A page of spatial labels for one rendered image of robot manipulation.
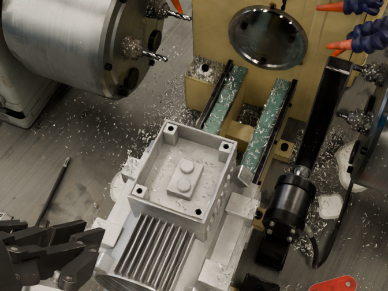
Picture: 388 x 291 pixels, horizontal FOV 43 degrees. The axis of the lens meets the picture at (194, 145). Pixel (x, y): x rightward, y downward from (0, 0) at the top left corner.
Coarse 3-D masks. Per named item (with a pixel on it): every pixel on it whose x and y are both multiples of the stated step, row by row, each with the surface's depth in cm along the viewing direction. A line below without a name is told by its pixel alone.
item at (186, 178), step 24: (168, 120) 64; (168, 144) 66; (192, 144) 66; (216, 144) 64; (144, 168) 61; (168, 168) 64; (192, 168) 62; (216, 168) 64; (144, 192) 59; (168, 192) 62; (192, 192) 61; (216, 192) 59; (144, 216) 62; (168, 216) 59; (192, 216) 57; (216, 216) 63
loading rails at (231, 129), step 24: (240, 72) 97; (216, 96) 94; (240, 96) 101; (288, 96) 93; (216, 120) 91; (264, 120) 91; (240, 144) 99; (264, 144) 88; (288, 144) 100; (264, 168) 89
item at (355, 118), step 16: (368, 64) 78; (384, 64) 77; (368, 80) 78; (384, 80) 76; (384, 96) 68; (336, 112) 74; (352, 112) 73; (368, 112) 73; (384, 112) 66; (352, 128) 73; (368, 128) 72; (384, 128) 66; (368, 144) 70; (384, 144) 67; (352, 160) 79; (368, 160) 69; (384, 160) 68; (352, 176) 77; (368, 176) 71; (384, 176) 70; (384, 192) 75
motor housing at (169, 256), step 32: (256, 192) 70; (128, 224) 64; (160, 224) 61; (224, 224) 65; (128, 256) 59; (160, 256) 59; (192, 256) 61; (224, 256) 63; (128, 288) 72; (160, 288) 58
